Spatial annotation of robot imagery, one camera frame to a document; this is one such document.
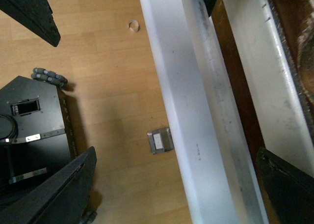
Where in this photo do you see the grey omni wheel lower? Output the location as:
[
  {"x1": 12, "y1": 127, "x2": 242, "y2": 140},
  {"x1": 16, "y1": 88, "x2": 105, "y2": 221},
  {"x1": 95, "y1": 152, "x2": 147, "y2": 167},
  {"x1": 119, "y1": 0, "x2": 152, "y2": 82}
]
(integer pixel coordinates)
[{"x1": 79, "y1": 210, "x2": 97, "y2": 224}]

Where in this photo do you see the clear tape loop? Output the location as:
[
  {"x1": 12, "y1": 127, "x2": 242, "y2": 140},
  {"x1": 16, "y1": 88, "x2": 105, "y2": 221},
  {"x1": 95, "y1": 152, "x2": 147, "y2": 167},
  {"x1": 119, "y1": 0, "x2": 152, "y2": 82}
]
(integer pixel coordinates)
[{"x1": 128, "y1": 19, "x2": 140, "y2": 33}]

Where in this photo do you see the white drawer front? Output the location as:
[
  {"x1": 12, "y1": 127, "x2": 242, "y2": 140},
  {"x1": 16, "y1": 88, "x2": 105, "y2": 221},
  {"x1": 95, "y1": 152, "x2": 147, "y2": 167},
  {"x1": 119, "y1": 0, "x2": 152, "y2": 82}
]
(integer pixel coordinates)
[{"x1": 140, "y1": 0, "x2": 268, "y2": 224}]

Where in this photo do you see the grey omni wheel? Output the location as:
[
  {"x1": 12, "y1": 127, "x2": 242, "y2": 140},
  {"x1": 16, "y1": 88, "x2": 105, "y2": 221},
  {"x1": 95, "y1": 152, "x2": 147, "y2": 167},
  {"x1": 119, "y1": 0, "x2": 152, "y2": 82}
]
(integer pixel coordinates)
[
  {"x1": 79, "y1": 210, "x2": 97, "y2": 224},
  {"x1": 31, "y1": 68, "x2": 68, "y2": 89}
]

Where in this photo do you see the white cabinet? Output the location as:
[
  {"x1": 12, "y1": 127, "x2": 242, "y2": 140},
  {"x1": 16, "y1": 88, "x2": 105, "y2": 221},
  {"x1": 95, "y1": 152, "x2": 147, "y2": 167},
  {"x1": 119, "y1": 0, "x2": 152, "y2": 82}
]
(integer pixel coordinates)
[{"x1": 223, "y1": 0, "x2": 314, "y2": 175}]

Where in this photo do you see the metal floor socket plate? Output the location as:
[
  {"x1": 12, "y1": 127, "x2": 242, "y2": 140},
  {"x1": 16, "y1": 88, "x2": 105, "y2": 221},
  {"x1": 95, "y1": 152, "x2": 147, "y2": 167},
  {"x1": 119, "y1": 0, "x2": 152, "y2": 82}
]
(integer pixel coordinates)
[{"x1": 147, "y1": 127, "x2": 174, "y2": 155}]

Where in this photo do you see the right gripper black right-camera finger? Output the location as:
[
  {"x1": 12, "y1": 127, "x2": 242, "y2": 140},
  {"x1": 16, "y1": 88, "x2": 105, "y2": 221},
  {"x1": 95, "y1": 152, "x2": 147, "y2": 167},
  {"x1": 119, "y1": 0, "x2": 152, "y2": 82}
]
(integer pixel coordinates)
[
  {"x1": 0, "y1": 147, "x2": 97, "y2": 224},
  {"x1": 257, "y1": 147, "x2": 314, "y2": 224}
]

